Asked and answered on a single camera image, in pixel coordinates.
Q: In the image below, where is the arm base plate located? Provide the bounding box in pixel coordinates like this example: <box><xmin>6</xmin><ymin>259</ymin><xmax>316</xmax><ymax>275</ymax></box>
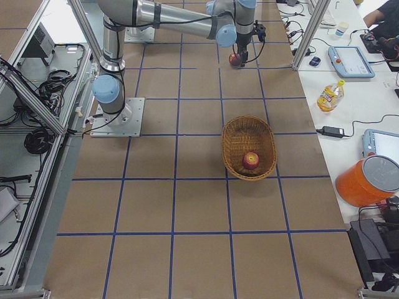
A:
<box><xmin>125</xmin><ymin>27</ymin><xmax>155</xmax><ymax>44</ymax></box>
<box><xmin>89</xmin><ymin>97</ymin><xmax>145</xmax><ymax>138</ymax></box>

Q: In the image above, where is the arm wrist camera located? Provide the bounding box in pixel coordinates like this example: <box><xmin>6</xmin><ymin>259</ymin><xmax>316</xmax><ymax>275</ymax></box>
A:
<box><xmin>254</xmin><ymin>20</ymin><xmax>266</xmax><ymax>42</ymax></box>

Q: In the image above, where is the near teach pendant tablet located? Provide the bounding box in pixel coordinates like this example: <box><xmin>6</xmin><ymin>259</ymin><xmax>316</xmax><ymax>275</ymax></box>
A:
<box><xmin>362</xmin><ymin>129</ymin><xmax>399</xmax><ymax>163</ymax></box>

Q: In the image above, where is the red yellow apple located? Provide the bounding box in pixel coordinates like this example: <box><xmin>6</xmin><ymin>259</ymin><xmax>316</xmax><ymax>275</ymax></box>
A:
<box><xmin>242</xmin><ymin>152</ymin><xmax>260</xmax><ymax>170</ymax></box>

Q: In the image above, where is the far teach pendant tablet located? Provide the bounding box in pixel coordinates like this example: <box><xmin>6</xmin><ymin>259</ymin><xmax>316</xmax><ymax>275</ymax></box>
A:
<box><xmin>327</xmin><ymin>46</ymin><xmax>375</xmax><ymax>78</ymax></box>

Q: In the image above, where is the wicker basket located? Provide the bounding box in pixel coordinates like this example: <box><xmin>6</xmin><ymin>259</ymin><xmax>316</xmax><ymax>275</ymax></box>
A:
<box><xmin>222</xmin><ymin>115</ymin><xmax>277</xmax><ymax>181</ymax></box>

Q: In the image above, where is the dark blue pouch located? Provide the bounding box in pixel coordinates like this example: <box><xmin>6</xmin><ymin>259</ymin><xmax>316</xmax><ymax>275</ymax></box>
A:
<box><xmin>309</xmin><ymin>57</ymin><xmax>321</xmax><ymax>67</ymax></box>

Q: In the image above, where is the black power brick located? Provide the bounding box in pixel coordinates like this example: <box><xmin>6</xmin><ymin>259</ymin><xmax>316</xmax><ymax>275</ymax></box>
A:
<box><xmin>316</xmin><ymin>126</ymin><xmax>345</xmax><ymax>138</ymax></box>

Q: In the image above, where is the orange bucket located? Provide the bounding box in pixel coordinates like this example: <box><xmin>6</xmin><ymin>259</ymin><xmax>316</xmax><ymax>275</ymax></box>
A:
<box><xmin>335</xmin><ymin>155</ymin><xmax>398</xmax><ymax>207</ymax></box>

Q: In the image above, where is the aluminium frame post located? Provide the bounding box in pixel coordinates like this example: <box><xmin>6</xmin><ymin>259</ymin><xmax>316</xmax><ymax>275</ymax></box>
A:
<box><xmin>292</xmin><ymin>0</ymin><xmax>330</xmax><ymax>71</ymax></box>

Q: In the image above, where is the dark red apple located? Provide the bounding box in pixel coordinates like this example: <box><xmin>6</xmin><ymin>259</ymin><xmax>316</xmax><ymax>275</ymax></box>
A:
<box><xmin>228</xmin><ymin>53</ymin><xmax>240</xmax><ymax>67</ymax></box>

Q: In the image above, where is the teach pendant tablet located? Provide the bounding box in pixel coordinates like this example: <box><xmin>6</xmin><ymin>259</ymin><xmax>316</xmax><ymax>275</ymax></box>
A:
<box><xmin>362</xmin><ymin>129</ymin><xmax>399</xmax><ymax>163</ymax></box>
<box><xmin>327</xmin><ymin>46</ymin><xmax>375</xmax><ymax>78</ymax></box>

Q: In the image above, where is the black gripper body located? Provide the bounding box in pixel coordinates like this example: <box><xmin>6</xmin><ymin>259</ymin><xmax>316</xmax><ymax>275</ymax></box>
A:
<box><xmin>236</xmin><ymin>32</ymin><xmax>252</xmax><ymax>54</ymax></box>

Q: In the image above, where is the seated person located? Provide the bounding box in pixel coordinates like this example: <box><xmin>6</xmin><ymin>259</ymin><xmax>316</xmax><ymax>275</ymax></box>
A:
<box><xmin>363</xmin><ymin>0</ymin><xmax>398</xmax><ymax>60</ymax></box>

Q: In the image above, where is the orange juice bottle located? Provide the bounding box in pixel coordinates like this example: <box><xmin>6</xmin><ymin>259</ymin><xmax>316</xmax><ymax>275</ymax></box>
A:
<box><xmin>317</xmin><ymin>79</ymin><xmax>345</xmax><ymax>112</ymax></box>

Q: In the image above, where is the white paper cup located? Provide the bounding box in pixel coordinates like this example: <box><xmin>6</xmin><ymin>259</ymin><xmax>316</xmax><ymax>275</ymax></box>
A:
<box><xmin>334</xmin><ymin>22</ymin><xmax>349</xmax><ymax>38</ymax></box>

